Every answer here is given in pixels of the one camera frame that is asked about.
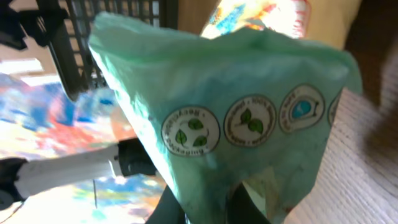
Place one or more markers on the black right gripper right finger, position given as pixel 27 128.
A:
pixel 240 209

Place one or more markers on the dark grey plastic basket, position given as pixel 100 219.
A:
pixel 85 43

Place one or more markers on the yellow wet wipes pack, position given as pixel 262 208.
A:
pixel 327 21

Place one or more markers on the mint green wipes pack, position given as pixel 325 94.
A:
pixel 212 113

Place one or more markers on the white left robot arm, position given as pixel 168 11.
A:
pixel 21 178

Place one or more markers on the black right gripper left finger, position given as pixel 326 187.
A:
pixel 168 210

